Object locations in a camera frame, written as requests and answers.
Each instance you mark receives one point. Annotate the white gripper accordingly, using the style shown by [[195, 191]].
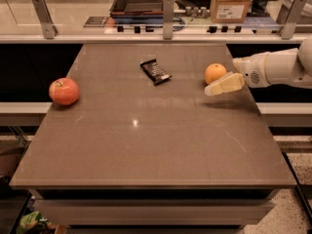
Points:
[[253, 69]]

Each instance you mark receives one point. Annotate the orange fruit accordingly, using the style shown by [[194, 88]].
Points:
[[213, 72]]

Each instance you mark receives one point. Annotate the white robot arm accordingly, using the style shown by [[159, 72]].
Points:
[[292, 67]]

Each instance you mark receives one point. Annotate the red apple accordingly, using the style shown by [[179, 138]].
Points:
[[64, 91]]

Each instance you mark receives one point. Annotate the black snack bar wrapper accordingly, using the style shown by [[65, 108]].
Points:
[[155, 72]]

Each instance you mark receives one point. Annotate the cardboard box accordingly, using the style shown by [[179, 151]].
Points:
[[229, 11]]

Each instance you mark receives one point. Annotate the open dark tray case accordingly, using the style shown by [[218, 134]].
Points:
[[137, 8]]

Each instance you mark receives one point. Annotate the green snack bag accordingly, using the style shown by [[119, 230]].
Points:
[[35, 223]]

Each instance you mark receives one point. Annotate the right metal glass bracket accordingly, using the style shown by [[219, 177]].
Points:
[[288, 18]]

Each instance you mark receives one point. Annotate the metal glass bracket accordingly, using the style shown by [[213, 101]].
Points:
[[168, 19], [48, 27], [288, 18]]

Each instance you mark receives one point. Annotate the middle metal glass bracket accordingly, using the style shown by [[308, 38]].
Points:
[[168, 19]]

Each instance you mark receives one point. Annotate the left metal glass bracket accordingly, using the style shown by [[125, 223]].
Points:
[[48, 27]]

